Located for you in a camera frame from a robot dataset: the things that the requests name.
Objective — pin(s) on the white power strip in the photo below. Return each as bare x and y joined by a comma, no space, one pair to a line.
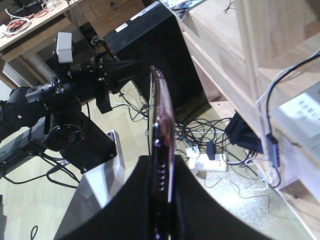
200,162

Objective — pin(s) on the black pyramid device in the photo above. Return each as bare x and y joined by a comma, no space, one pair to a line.
239,133

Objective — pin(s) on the black computer tower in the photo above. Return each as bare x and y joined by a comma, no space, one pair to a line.
154,36

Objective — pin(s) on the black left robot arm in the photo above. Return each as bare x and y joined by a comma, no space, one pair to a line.
65,147

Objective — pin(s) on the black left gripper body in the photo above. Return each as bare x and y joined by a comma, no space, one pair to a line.
88,78

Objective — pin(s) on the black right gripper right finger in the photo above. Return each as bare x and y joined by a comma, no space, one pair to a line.
197,216

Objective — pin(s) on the wooden shelf cabinet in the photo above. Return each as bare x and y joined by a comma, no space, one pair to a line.
238,47

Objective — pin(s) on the wooden desk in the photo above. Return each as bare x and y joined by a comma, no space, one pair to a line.
103,16

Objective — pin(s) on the grey usb hub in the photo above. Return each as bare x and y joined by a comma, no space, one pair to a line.
273,150

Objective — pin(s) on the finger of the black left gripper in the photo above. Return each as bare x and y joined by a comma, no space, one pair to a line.
117,73

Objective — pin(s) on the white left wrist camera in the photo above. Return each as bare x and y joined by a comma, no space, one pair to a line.
64,47

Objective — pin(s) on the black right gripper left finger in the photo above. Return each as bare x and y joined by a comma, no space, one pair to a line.
126,216

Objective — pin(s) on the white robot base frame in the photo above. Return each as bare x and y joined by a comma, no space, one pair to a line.
95,190

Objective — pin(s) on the black smartphone with sticker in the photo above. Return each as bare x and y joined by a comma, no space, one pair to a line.
161,142

